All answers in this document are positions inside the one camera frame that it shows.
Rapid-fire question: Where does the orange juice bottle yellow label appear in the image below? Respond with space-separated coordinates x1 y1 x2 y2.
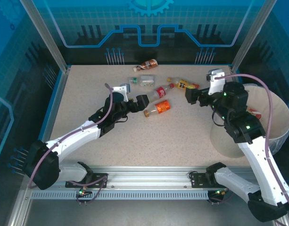
167 77 200 91

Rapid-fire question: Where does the clear bottle bright orange label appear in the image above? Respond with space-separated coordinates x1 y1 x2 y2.
143 100 171 118

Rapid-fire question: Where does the squashed clear plastic bottle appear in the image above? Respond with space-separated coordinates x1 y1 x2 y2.
140 74 156 87

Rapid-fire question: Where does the clear bottle red label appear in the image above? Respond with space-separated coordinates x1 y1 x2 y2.
146 82 175 99

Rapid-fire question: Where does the clear bottle orange cap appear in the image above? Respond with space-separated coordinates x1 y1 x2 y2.
246 106 262 120

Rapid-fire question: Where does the brown copper plastic bottle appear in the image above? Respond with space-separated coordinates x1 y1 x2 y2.
132 58 158 73

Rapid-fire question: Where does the small connector green light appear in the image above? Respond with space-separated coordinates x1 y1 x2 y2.
214 187 230 196
77 187 93 197

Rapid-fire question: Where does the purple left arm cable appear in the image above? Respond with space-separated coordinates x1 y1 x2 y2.
27 82 108 206

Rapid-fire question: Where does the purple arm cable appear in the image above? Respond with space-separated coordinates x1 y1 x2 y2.
27 82 108 206
207 73 289 226

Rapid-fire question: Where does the aluminium table side rail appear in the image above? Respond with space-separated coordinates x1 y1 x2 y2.
229 65 245 85
37 67 71 171

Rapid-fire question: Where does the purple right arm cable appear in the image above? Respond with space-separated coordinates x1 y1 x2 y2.
207 73 289 226

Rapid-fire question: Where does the aluminium frame post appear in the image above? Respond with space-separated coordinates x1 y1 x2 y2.
231 0 278 73
19 0 71 73

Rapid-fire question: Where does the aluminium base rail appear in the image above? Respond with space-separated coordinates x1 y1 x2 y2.
24 166 277 192

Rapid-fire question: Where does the slotted grey cable duct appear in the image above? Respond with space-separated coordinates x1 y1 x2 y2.
31 190 210 201

